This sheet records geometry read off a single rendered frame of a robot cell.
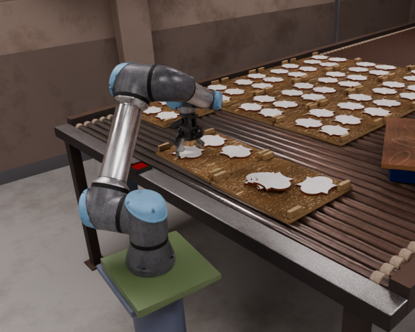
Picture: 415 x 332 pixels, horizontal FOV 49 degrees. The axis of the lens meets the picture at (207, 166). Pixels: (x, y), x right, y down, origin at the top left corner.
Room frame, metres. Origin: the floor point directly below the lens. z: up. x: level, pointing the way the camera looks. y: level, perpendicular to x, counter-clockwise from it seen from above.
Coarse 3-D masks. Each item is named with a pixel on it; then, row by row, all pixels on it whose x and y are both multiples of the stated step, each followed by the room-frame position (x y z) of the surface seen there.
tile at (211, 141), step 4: (204, 136) 2.09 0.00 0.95; (208, 136) 2.08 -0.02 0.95; (212, 136) 2.08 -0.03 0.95; (216, 136) 2.07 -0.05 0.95; (204, 140) 2.03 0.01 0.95; (208, 140) 2.03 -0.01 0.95; (212, 140) 2.03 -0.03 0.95; (216, 140) 2.02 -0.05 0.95; (220, 140) 2.02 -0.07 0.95; (224, 140) 2.02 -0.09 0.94; (204, 144) 1.99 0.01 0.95; (208, 144) 1.98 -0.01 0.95; (212, 144) 1.98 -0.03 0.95; (216, 144) 1.97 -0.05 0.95; (220, 144) 1.97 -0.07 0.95
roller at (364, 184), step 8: (208, 128) 2.27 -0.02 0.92; (232, 136) 2.13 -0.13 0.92; (248, 144) 2.03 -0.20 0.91; (256, 144) 2.00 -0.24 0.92; (280, 152) 1.89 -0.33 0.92; (288, 160) 1.83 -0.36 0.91; (296, 160) 1.80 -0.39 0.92; (304, 160) 1.79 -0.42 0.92; (312, 168) 1.73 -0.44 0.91; (320, 168) 1.71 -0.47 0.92; (336, 176) 1.64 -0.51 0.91; (344, 176) 1.62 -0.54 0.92; (360, 184) 1.55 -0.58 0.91; (368, 184) 1.53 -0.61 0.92; (384, 192) 1.47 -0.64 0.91; (392, 192) 1.46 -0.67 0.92; (400, 200) 1.42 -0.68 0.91; (408, 200) 1.40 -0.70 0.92
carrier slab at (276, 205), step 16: (272, 160) 1.78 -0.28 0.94; (240, 176) 1.65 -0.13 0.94; (288, 176) 1.62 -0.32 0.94; (304, 176) 1.61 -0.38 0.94; (320, 176) 1.60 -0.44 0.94; (240, 192) 1.51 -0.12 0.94; (256, 192) 1.50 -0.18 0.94; (272, 192) 1.49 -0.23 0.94; (288, 192) 1.49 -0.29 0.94; (336, 192) 1.46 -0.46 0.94; (272, 208) 1.38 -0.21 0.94; (288, 208) 1.37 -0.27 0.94; (304, 208) 1.36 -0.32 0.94; (288, 224) 1.29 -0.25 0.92
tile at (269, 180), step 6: (264, 174) 1.59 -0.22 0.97; (270, 174) 1.59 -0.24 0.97; (276, 174) 1.58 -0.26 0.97; (258, 180) 1.54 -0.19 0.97; (264, 180) 1.54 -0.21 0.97; (270, 180) 1.53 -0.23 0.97; (276, 180) 1.53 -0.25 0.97; (282, 180) 1.53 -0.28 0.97; (288, 180) 1.52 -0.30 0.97; (264, 186) 1.49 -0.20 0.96; (270, 186) 1.49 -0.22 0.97; (276, 186) 1.48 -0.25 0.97; (282, 186) 1.48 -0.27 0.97; (288, 186) 1.48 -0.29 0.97
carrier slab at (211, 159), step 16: (192, 144) 2.02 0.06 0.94; (224, 144) 1.99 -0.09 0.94; (240, 144) 1.98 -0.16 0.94; (176, 160) 1.85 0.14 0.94; (192, 160) 1.84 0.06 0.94; (208, 160) 1.83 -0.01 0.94; (224, 160) 1.81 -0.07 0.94; (240, 160) 1.80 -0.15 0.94; (256, 160) 1.79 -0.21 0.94; (208, 176) 1.67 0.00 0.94
